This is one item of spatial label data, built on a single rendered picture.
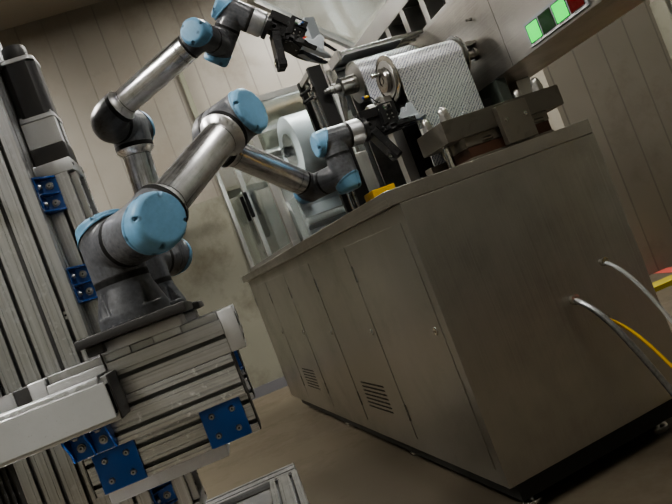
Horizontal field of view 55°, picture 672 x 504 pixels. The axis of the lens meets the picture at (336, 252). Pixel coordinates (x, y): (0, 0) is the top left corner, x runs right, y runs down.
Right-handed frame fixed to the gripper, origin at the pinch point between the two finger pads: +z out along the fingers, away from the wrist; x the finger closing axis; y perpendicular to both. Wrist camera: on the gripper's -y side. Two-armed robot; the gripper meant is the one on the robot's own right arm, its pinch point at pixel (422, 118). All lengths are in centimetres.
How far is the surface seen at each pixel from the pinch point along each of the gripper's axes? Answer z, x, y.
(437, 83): 9.2, -0.2, 8.7
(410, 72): 1.9, -0.2, 14.3
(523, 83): 49, 13, 3
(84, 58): -67, 343, 188
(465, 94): 17.0, -0.2, 2.8
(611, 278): 22, -26, -62
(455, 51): 19.2, -0.2, 16.6
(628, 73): 231, 148, 13
